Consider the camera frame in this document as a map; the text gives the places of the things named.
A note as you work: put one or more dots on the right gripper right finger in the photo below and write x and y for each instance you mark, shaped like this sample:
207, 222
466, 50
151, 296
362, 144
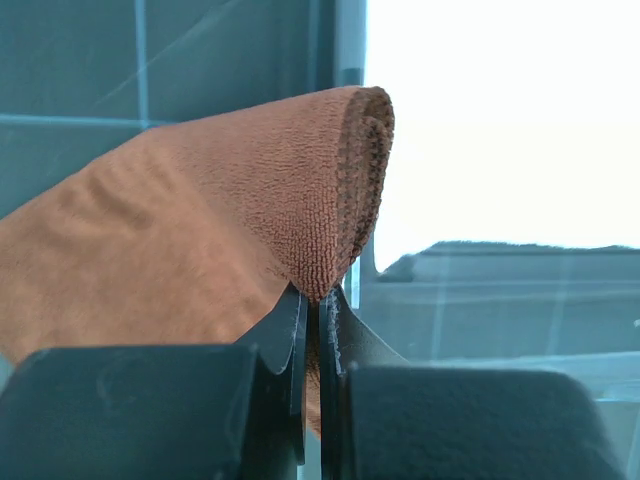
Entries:
384, 418

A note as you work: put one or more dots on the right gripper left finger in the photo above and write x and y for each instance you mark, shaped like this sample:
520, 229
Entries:
231, 411

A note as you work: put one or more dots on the black grid mat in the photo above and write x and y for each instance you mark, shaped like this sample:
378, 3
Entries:
79, 78

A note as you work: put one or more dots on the clear plastic container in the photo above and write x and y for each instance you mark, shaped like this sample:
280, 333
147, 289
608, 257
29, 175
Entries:
503, 304

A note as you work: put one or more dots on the white towel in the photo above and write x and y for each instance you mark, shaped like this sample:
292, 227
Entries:
516, 121

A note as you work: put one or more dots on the brown towel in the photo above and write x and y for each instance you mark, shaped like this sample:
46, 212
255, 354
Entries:
190, 233

